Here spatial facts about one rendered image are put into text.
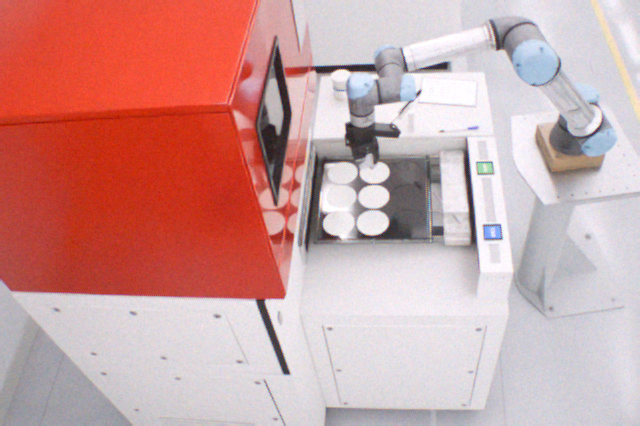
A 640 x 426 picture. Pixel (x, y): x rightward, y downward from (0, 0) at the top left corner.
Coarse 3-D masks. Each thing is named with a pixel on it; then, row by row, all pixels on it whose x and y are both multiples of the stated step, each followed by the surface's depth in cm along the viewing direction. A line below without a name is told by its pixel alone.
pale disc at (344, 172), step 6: (342, 162) 216; (330, 168) 215; (336, 168) 215; (342, 168) 214; (348, 168) 214; (354, 168) 214; (330, 174) 213; (336, 174) 213; (342, 174) 212; (348, 174) 212; (354, 174) 212; (336, 180) 211; (342, 180) 211; (348, 180) 210
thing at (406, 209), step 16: (336, 160) 217; (352, 160) 216; (384, 160) 214; (400, 160) 213; (416, 160) 212; (400, 176) 209; (416, 176) 208; (400, 192) 204; (416, 192) 203; (320, 208) 204; (336, 208) 203; (352, 208) 202; (368, 208) 201; (384, 208) 200; (400, 208) 200; (416, 208) 199; (320, 224) 199; (400, 224) 196; (416, 224) 195
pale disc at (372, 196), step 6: (372, 186) 207; (378, 186) 207; (360, 192) 206; (366, 192) 206; (372, 192) 206; (378, 192) 205; (384, 192) 205; (360, 198) 204; (366, 198) 204; (372, 198) 204; (378, 198) 204; (384, 198) 203; (366, 204) 203; (372, 204) 202; (378, 204) 202; (384, 204) 202
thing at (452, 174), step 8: (440, 160) 217; (448, 168) 211; (456, 168) 210; (448, 176) 209; (456, 176) 208; (464, 176) 208; (448, 184) 206; (456, 184) 206; (464, 184) 205; (448, 192) 204; (456, 192) 204; (464, 192) 203; (448, 200) 202; (456, 200) 201; (464, 200) 201; (448, 240) 192; (456, 240) 192; (464, 240) 191
